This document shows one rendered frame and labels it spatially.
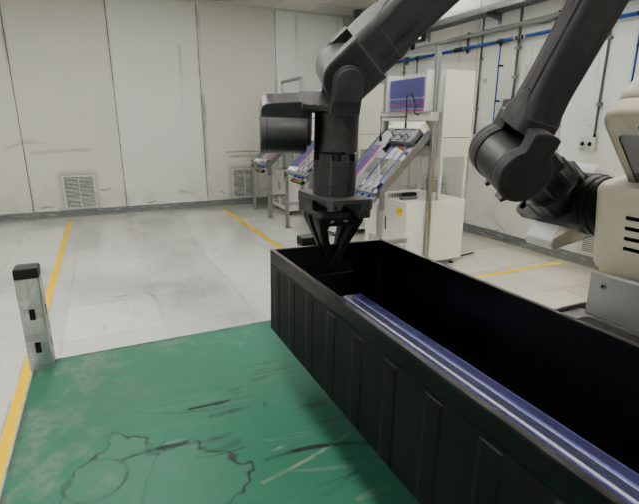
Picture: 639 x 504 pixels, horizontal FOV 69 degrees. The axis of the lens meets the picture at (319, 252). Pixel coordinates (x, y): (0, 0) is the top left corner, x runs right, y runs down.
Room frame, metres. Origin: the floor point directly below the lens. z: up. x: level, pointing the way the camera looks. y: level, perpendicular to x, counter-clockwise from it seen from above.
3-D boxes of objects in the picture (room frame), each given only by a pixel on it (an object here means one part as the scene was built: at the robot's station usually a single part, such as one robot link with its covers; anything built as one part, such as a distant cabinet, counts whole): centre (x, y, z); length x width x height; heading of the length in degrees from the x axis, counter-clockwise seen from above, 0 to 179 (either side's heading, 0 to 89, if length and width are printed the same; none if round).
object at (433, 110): (4.40, -0.90, 0.95); 1.36 x 0.82 x 1.90; 115
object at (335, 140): (0.61, -0.02, 1.28); 0.07 x 0.06 x 0.07; 99
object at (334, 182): (0.61, -0.02, 1.22); 0.10 x 0.07 x 0.07; 25
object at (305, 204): (0.62, -0.01, 1.14); 0.07 x 0.07 x 0.09; 25
